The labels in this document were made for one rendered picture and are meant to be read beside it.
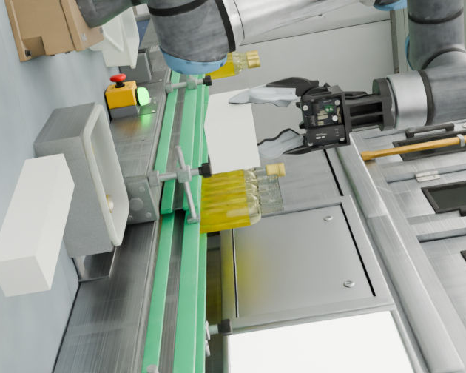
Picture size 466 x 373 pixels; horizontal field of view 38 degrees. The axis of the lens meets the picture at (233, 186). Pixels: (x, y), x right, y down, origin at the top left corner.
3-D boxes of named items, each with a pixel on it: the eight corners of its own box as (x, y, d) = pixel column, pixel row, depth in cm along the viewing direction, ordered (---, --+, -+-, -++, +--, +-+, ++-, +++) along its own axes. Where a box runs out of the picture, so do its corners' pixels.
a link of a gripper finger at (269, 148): (237, 160, 91) (299, 129, 90) (236, 149, 97) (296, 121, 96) (246, 180, 92) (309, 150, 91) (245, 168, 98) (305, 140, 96)
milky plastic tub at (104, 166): (72, 259, 120) (120, 251, 120) (34, 143, 111) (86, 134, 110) (88, 212, 136) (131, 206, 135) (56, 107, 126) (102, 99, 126)
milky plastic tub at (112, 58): (83, 14, 169) (117, 8, 168) (93, -16, 187) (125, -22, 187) (102, 77, 179) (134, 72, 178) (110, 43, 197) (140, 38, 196)
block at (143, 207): (124, 227, 139) (158, 222, 139) (113, 186, 135) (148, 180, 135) (126, 219, 142) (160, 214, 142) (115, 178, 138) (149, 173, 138)
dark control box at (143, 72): (122, 86, 197) (151, 81, 197) (115, 59, 193) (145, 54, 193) (126, 78, 204) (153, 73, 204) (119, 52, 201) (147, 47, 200)
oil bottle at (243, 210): (168, 240, 150) (264, 224, 149) (162, 217, 148) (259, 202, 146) (169, 227, 155) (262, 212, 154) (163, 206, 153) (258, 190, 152)
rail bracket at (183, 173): (160, 229, 140) (220, 220, 139) (142, 155, 132) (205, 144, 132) (161, 223, 142) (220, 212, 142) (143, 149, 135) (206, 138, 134)
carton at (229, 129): (203, 126, 83) (252, 118, 83) (209, 95, 106) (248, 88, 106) (212, 174, 85) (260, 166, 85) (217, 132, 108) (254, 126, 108)
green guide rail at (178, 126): (153, 183, 140) (191, 177, 139) (152, 178, 139) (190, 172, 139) (184, 9, 297) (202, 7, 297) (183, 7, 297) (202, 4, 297)
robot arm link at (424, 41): (450, -10, 100) (476, 21, 91) (453, 58, 106) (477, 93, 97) (397, 3, 100) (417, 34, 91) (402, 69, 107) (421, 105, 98)
